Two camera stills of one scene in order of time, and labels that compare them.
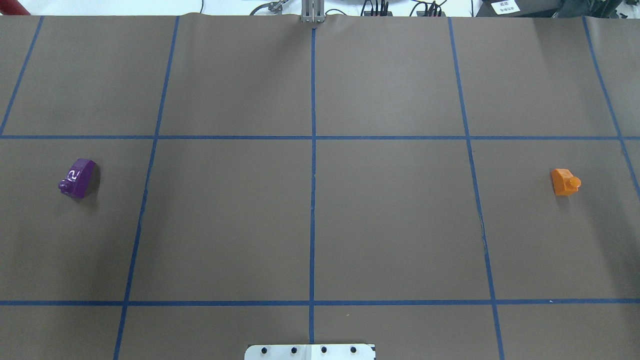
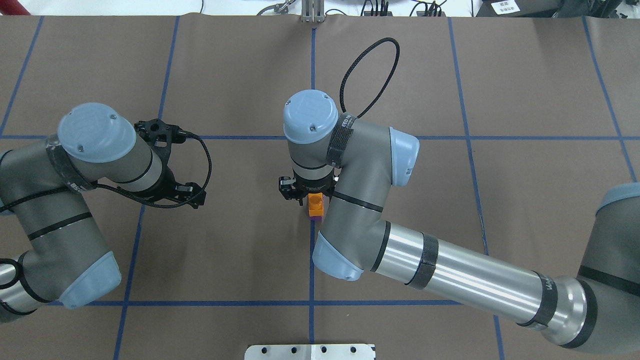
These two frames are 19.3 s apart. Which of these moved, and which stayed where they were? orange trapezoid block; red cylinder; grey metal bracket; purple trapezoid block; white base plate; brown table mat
Moved: purple trapezoid block; orange trapezoid block
Stayed: brown table mat; grey metal bracket; white base plate; red cylinder
